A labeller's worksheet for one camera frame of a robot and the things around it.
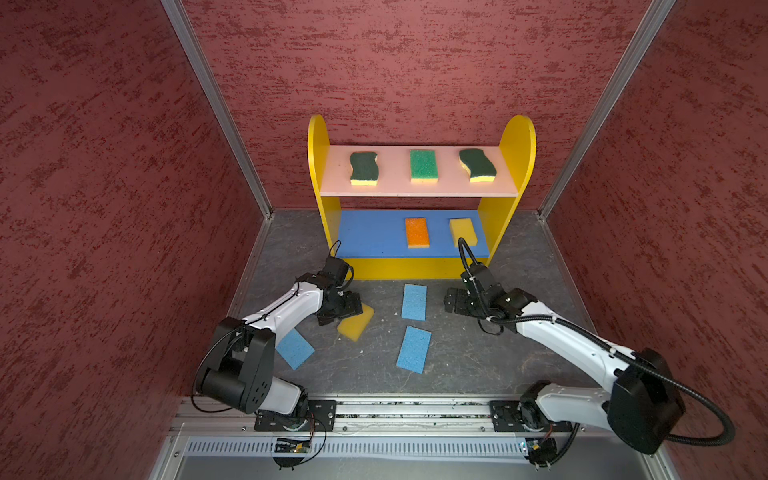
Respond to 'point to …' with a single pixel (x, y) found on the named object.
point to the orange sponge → (417, 233)
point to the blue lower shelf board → (382, 233)
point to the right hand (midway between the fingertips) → (457, 308)
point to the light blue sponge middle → (414, 349)
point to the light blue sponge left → (295, 348)
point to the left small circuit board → (288, 447)
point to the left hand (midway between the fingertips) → (348, 318)
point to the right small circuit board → (532, 446)
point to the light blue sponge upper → (414, 302)
